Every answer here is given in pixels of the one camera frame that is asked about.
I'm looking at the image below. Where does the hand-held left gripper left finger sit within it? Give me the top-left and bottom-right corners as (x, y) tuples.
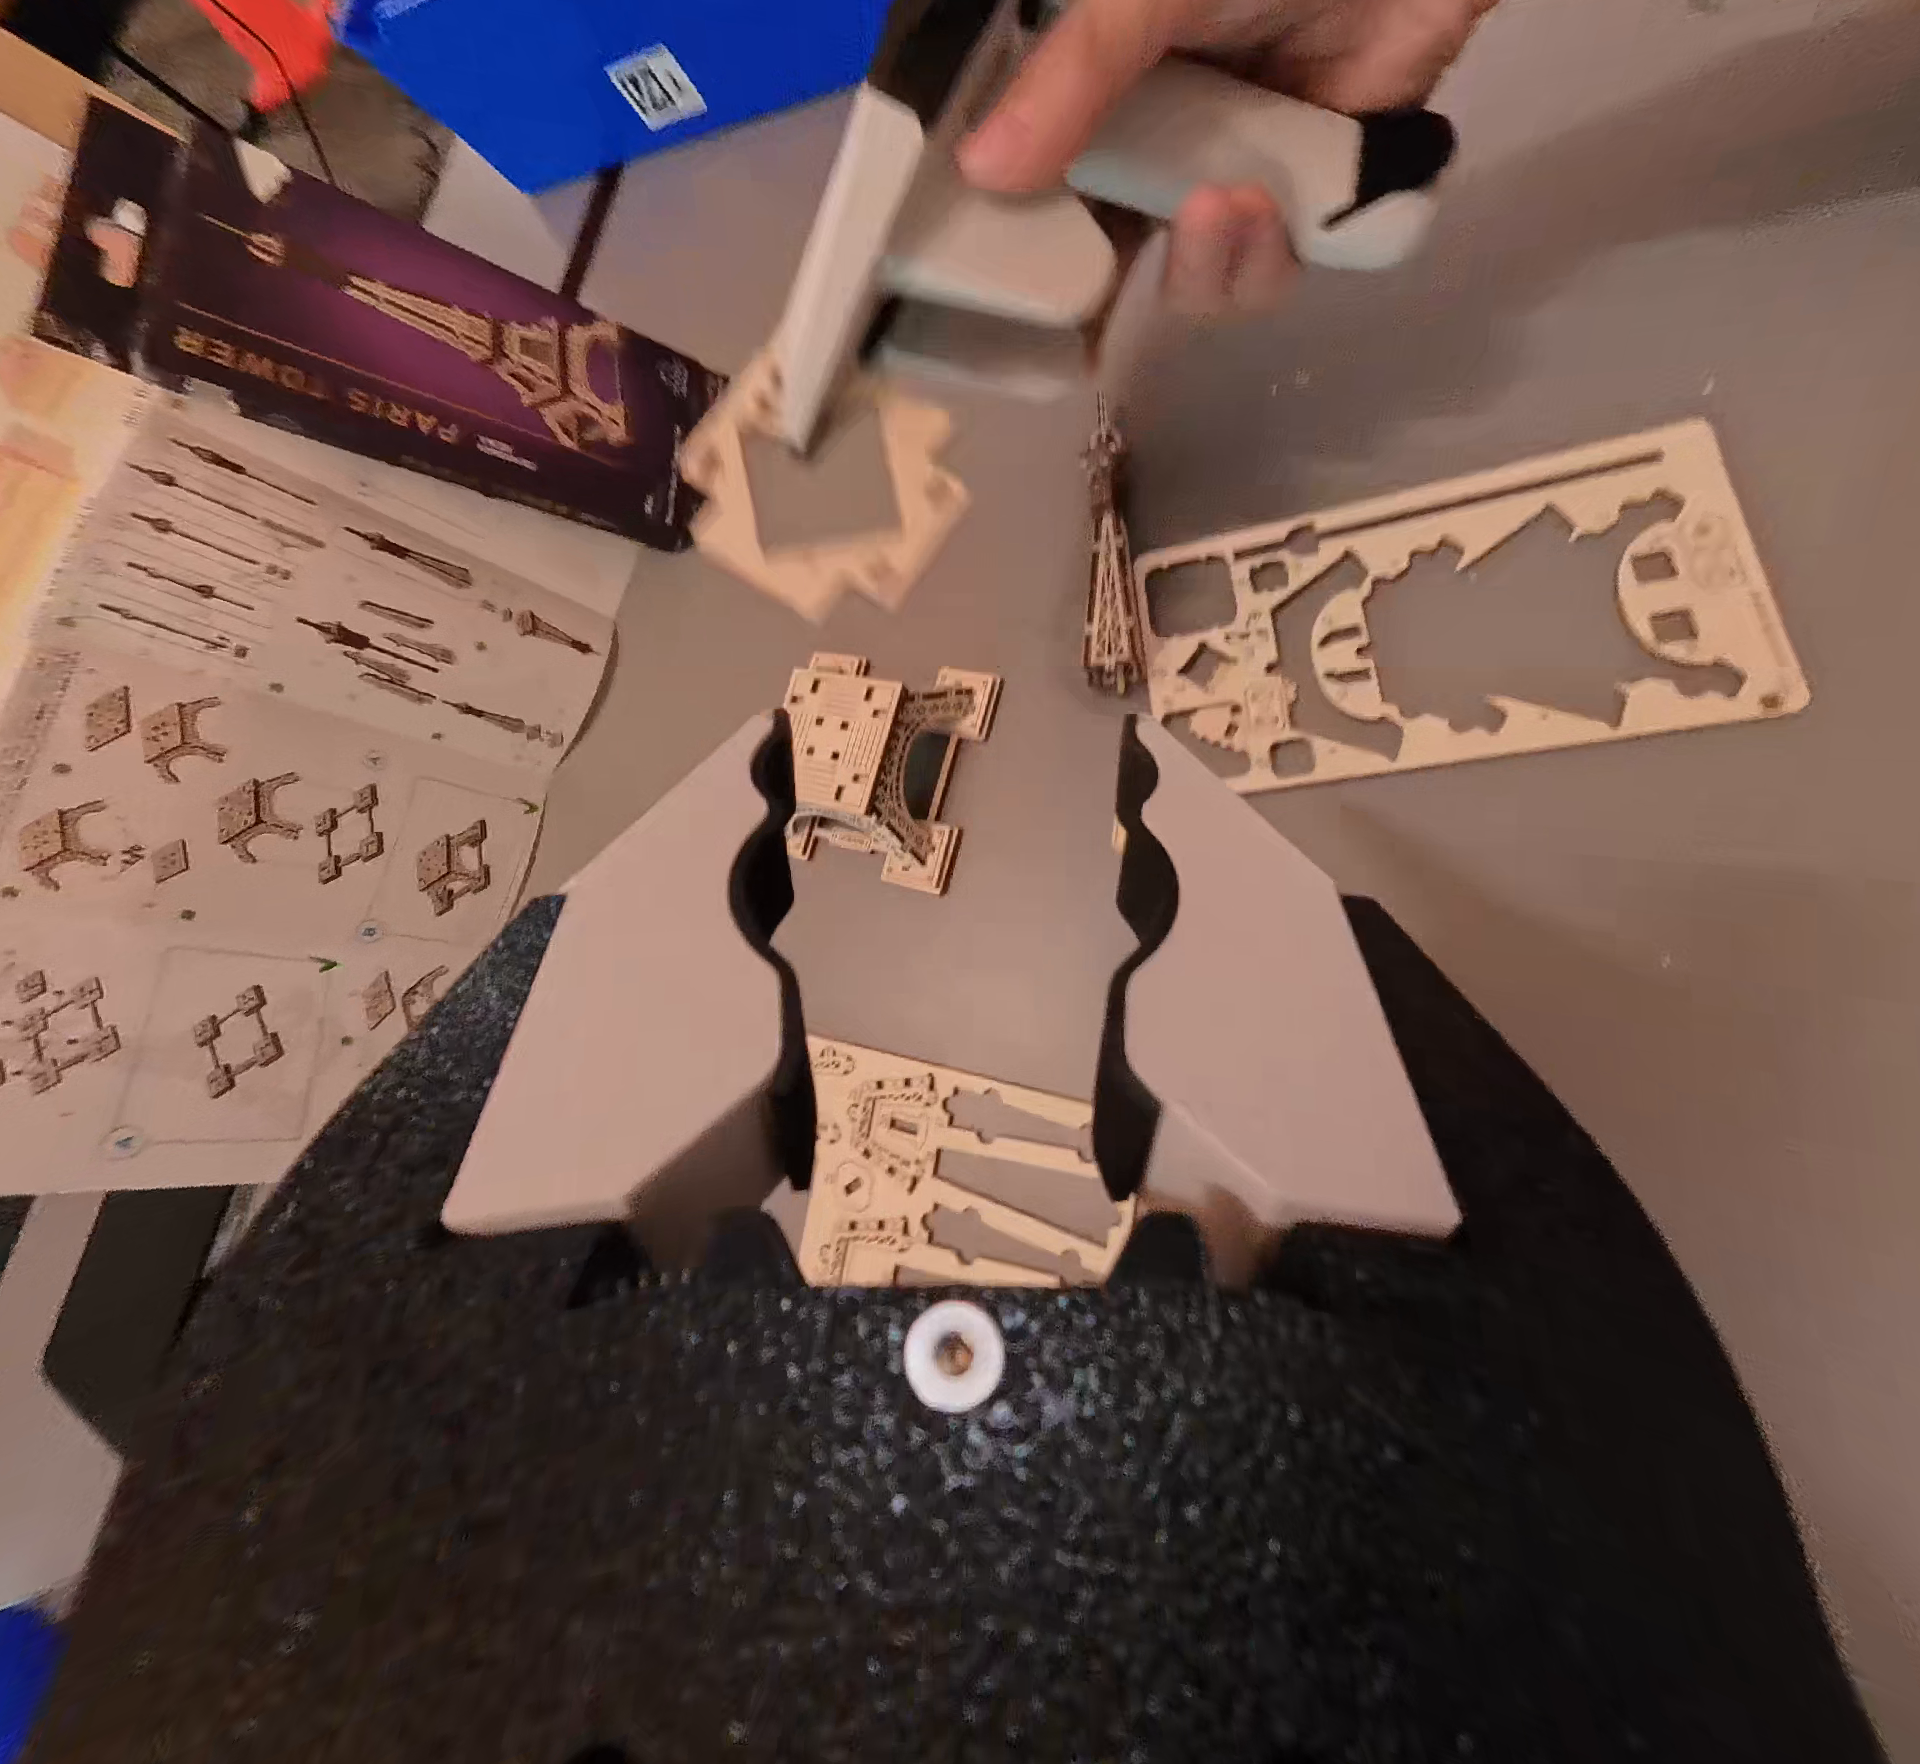
(440, 712), (823, 1276)

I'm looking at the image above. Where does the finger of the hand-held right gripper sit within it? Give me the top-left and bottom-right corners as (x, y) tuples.
(867, 308), (1100, 399)
(778, 89), (1123, 455)

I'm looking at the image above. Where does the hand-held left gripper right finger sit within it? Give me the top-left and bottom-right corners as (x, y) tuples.
(1088, 715), (1464, 1288)

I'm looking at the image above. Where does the wooden tower model spire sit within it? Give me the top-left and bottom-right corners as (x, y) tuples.
(1078, 391), (1154, 699)

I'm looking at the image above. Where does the wooden lattice parts sheet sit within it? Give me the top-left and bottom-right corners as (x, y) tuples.
(676, 345), (974, 627)

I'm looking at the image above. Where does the wooden sheet with arch cutouts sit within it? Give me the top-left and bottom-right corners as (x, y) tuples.
(1133, 416), (1814, 795)

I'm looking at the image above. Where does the grey desk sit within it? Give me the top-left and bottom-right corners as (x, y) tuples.
(0, 0), (1920, 1764)

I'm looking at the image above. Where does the wooden sheet with square hole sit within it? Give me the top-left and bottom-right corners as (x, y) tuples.
(803, 1035), (1144, 1293)

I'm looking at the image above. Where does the wooden tower model base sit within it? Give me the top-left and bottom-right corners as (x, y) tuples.
(778, 652), (1007, 897)

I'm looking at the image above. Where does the purple tower model box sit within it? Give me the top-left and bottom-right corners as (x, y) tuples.
(34, 91), (734, 555)

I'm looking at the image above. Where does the folded assembly leaflet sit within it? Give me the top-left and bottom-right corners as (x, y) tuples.
(0, 384), (643, 1188)

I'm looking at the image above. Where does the blue plastic container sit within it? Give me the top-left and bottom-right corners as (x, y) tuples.
(0, 1596), (67, 1764)

